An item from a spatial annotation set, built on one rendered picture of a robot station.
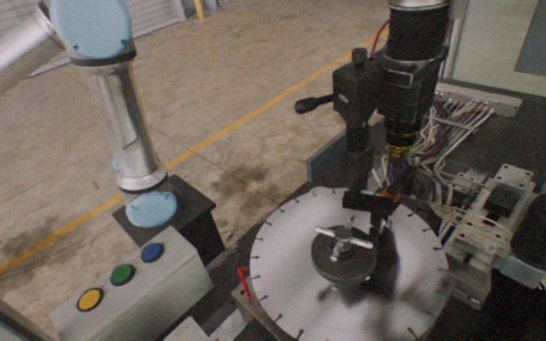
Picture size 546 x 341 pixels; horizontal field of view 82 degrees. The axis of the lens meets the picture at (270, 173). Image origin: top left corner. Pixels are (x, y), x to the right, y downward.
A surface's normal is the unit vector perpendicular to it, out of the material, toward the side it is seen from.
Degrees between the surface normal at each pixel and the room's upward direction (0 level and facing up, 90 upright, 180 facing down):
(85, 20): 82
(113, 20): 82
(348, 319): 0
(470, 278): 90
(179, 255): 0
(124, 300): 0
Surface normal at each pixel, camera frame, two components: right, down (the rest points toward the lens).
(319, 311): -0.14, -0.76
